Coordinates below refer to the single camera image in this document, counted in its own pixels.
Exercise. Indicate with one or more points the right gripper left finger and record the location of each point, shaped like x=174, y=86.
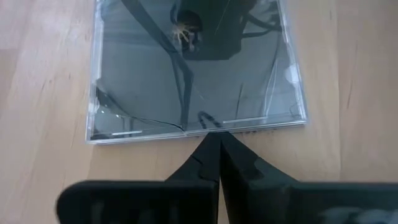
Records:
x=155, y=202

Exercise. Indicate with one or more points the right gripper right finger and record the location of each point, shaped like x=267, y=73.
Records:
x=280, y=202

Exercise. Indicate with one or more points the black clear jewel case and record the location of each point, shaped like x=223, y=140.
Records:
x=140, y=77

